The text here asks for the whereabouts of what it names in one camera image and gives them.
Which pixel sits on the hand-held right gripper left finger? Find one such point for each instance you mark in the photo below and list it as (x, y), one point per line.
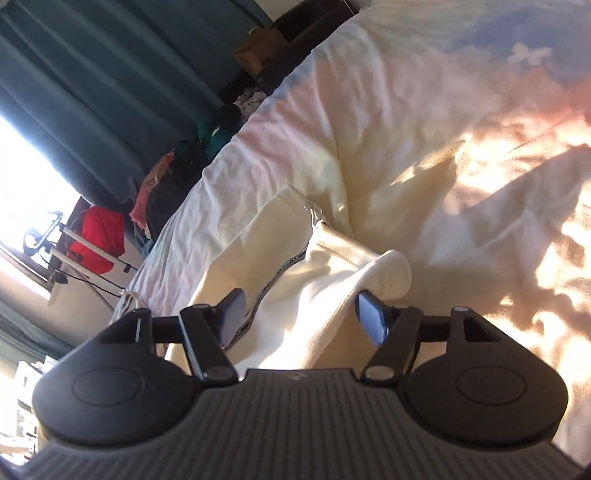
(233, 314)

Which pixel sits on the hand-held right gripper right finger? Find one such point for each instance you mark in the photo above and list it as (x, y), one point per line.
(372, 318)

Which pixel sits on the cream zip-up jacket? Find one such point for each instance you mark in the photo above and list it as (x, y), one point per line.
(295, 295)

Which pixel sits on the pile of dark clothes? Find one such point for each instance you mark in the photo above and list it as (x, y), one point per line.
(184, 175)

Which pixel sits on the pink cloth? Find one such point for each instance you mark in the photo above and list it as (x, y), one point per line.
(147, 194)

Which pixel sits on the white drying rack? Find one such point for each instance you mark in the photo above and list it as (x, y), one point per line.
(87, 258)

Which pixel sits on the red bag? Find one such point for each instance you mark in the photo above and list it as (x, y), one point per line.
(98, 235)

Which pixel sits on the pastel printed bed sheet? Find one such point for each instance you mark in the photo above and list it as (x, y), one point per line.
(415, 152)

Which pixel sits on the teal curtain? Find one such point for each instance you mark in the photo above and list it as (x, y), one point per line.
(106, 87)

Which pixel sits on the brown cardboard box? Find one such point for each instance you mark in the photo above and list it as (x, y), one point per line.
(256, 51)

